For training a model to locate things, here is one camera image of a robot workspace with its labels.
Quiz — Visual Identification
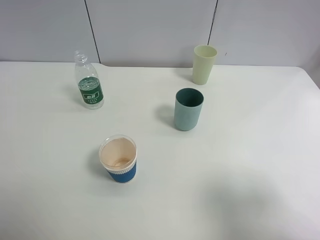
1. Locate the clear bottle with green label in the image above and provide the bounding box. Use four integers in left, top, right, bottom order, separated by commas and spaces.
74, 50, 104, 110

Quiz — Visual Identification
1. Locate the teal blue plastic cup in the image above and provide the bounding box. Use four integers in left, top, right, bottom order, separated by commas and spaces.
174, 88, 204, 131

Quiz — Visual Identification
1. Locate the pale yellow-green plastic cup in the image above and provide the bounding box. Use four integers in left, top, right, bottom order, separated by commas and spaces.
192, 45, 218, 85

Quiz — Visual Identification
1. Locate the paper cup with blue sleeve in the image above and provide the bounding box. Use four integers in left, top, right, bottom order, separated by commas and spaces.
99, 134, 138, 183

